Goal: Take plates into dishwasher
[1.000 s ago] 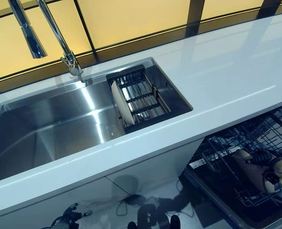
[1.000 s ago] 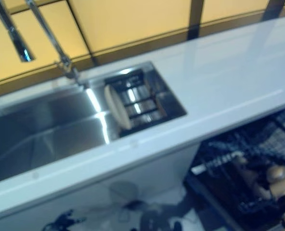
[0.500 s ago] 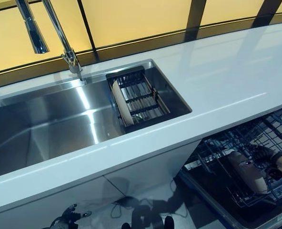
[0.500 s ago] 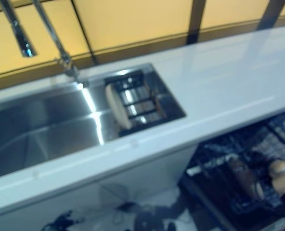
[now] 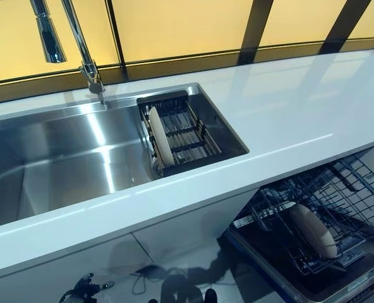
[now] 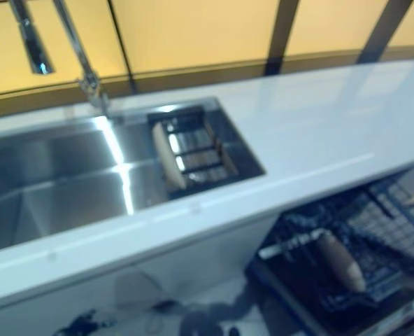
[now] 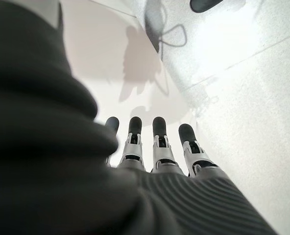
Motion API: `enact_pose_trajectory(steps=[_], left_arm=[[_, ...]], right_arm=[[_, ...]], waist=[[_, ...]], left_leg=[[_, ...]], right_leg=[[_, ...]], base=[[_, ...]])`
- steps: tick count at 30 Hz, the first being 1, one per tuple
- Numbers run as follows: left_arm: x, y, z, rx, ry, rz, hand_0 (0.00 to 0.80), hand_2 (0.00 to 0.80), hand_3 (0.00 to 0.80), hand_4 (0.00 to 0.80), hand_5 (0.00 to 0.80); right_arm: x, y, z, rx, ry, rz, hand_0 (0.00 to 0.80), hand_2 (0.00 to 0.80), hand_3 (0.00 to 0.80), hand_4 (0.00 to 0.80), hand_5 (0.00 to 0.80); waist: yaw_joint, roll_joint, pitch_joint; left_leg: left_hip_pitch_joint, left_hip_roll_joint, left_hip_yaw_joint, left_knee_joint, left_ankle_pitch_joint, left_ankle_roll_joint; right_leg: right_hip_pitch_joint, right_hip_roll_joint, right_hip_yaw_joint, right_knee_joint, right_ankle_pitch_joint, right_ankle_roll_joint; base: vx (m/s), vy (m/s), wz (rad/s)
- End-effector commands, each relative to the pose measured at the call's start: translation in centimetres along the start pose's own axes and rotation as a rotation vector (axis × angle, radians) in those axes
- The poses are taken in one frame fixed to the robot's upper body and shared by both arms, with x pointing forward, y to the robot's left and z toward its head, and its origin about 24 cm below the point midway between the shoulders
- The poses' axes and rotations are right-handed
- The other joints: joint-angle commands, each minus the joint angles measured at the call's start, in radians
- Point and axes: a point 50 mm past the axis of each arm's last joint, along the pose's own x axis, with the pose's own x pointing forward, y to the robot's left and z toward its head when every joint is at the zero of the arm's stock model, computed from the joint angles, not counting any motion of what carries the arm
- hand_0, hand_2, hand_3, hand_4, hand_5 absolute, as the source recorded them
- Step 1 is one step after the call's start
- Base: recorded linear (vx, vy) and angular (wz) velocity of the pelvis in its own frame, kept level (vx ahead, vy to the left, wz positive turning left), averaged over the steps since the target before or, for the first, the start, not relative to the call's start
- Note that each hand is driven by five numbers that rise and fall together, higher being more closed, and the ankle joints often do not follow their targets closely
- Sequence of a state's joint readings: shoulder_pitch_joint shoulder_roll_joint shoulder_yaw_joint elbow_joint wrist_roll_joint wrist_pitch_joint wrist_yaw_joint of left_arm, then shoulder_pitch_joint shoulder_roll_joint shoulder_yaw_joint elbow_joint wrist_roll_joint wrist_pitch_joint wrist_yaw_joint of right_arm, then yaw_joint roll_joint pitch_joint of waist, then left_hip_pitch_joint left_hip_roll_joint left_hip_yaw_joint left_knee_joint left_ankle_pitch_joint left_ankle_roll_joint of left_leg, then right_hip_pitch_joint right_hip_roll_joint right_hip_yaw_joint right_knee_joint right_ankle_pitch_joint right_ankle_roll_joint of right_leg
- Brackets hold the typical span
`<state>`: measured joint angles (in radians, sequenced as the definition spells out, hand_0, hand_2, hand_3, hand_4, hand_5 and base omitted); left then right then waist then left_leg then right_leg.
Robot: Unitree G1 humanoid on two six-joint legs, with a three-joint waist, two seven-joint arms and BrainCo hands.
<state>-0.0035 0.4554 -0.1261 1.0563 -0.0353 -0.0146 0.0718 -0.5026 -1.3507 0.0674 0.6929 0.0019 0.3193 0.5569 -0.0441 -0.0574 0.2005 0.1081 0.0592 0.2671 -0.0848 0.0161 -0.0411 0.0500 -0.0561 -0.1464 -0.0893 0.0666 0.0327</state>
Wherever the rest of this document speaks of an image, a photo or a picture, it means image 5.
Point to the narrow white cabinet door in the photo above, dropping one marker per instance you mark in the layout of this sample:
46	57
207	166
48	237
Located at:
190	227

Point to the black sink dish rack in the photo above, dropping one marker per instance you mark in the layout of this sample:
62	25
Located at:
187	135

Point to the beige ceramic plate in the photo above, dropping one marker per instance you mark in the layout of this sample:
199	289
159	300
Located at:
160	135
313	230

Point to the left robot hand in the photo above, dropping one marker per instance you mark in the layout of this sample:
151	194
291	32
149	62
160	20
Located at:
82	290

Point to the chrome kitchen faucet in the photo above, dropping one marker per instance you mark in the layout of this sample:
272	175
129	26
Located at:
79	41

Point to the stainless steel sink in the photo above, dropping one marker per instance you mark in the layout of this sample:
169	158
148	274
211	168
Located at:
63	151

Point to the black robot foot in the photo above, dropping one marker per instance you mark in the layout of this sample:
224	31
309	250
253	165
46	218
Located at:
210	296

